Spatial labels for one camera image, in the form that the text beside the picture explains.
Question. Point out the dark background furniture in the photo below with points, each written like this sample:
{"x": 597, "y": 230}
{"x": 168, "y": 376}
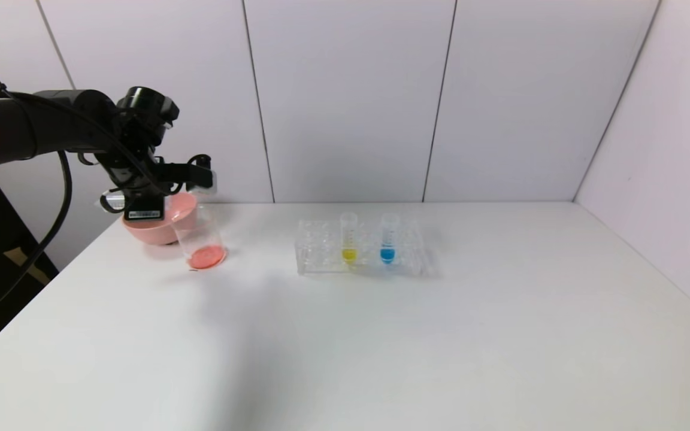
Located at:
{"x": 9, "y": 281}

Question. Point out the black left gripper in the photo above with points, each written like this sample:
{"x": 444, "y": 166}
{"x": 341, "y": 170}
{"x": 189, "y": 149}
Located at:
{"x": 144, "y": 209}

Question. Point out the clear acrylic test tube rack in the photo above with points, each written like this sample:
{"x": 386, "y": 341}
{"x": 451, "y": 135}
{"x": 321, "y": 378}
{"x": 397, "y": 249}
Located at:
{"x": 321, "y": 263}

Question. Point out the blue pigment test tube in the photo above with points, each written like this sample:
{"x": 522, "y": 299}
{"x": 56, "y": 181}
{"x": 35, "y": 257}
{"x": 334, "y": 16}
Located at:
{"x": 387, "y": 254}

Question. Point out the pink bowl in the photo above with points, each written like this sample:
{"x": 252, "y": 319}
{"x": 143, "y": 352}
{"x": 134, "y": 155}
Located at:
{"x": 153, "y": 232}

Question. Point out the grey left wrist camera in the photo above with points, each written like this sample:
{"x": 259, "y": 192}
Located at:
{"x": 207, "y": 181}

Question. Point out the yellow pigment test tube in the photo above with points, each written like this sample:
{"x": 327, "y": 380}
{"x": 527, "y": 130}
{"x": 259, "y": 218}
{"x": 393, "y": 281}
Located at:
{"x": 349, "y": 254}

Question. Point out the clear glass beaker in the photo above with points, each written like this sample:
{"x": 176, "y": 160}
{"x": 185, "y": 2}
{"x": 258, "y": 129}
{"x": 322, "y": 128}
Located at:
{"x": 206, "y": 257}

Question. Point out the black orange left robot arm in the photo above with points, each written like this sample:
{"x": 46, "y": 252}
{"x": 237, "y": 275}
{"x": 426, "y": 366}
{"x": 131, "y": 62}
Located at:
{"x": 51, "y": 126}

